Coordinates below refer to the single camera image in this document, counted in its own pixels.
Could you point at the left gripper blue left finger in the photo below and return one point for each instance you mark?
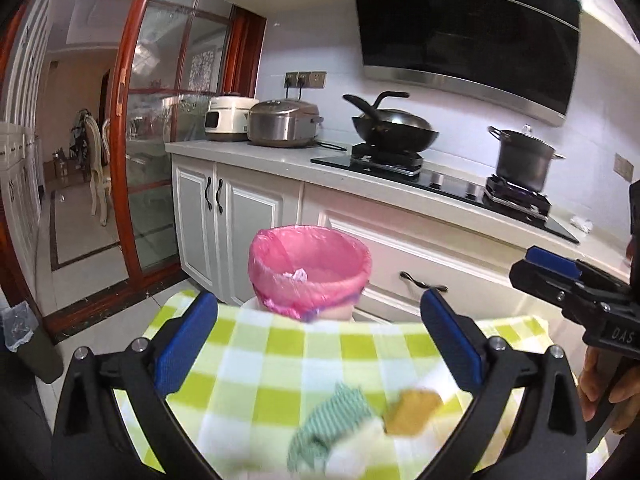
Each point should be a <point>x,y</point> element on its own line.
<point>90,439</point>

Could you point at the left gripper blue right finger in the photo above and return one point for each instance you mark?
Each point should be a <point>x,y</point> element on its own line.
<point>548,437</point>

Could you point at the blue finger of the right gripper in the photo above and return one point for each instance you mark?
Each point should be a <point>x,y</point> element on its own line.
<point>549,283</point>
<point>552,261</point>

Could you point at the yellow sponge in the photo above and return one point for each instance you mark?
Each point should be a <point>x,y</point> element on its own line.
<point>411,413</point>

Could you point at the white foam sponge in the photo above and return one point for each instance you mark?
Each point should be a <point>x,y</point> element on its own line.
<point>364,449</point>

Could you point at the green striped cloth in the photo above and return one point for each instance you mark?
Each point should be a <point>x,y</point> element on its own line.
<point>330,421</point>

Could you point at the dark floor trash bin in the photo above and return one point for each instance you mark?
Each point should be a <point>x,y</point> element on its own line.
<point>23,335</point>

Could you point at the pink lined trash bin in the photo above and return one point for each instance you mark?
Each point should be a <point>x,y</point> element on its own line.
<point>308,273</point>

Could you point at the white lower kitchen cabinets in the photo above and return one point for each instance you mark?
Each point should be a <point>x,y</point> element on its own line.
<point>393,242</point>

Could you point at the white crumpled paper on counter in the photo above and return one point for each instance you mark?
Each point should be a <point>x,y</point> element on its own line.
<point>582,224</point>

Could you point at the dark stock pot with lid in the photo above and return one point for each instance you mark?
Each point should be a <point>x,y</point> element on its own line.
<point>523,159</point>

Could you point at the black glass gas stove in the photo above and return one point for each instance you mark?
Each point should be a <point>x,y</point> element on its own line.
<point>496,194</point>

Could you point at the green checked tablecloth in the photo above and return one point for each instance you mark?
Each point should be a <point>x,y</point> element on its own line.
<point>259,376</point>

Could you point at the black range hood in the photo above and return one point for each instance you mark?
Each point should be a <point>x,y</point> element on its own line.
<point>518,54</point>

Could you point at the white dining chair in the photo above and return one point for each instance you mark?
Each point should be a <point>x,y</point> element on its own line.
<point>100,172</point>

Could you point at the white tall cupboard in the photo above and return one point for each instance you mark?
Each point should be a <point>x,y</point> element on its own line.
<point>19,140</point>

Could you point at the white rice cooker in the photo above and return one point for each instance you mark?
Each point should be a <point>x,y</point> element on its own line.
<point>226,118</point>

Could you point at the red framed glass sliding door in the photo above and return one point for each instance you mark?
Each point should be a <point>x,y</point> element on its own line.
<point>174,56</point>

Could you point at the wall light switch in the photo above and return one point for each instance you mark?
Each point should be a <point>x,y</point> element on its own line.
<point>624,168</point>

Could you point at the black drawer handle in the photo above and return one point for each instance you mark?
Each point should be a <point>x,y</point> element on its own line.
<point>421,284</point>

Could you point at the black wok with handle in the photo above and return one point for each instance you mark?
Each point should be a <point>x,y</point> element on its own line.
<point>390,129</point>

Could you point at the wall power sockets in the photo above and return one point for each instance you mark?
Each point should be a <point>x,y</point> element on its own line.
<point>303,80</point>

